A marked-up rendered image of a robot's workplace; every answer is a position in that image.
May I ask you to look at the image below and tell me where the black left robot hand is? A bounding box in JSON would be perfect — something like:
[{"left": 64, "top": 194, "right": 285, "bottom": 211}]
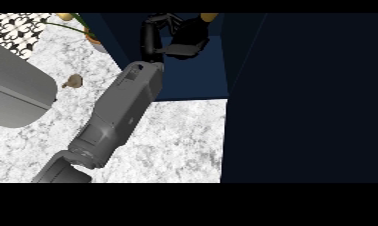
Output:
[{"left": 141, "top": 12, "right": 188, "bottom": 65}]

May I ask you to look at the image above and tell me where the dark wine bottle gold cap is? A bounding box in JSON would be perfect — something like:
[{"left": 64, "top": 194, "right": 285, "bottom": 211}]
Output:
[{"left": 164, "top": 12, "right": 222, "bottom": 61}]

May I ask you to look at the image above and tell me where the small brown lump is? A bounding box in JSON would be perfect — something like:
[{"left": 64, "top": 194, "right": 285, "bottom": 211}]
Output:
[{"left": 61, "top": 73, "right": 86, "bottom": 90}]

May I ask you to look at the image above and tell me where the grey rounded appliance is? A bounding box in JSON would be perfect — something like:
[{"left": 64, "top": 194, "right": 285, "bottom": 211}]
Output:
[{"left": 0, "top": 45, "right": 59, "bottom": 129}]

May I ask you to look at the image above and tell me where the dark blue cabinet door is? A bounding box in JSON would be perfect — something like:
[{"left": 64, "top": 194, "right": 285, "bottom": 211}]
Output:
[{"left": 219, "top": 12, "right": 378, "bottom": 184}]

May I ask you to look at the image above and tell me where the small gold object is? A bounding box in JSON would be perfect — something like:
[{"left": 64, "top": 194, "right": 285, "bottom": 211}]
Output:
[{"left": 55, "top": 12, "right": 76, "bottom": 22}]

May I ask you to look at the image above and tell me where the dark blue cabinet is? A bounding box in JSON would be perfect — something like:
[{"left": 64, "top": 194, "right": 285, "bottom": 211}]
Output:
[{"left": 79, "top": 12, "right": 268, "bottom": 102}]

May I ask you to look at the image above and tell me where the potted green plant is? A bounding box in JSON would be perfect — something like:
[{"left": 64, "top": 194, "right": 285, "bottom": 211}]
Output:
[{"left": 43, "top": 12, "right": 108, "bottom": 54}]

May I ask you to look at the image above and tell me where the black white patterned tile panel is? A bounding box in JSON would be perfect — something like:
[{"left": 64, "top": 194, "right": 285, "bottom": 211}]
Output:
[{"left": 0, "top": 12, "right": 52, "bottom": 60}]

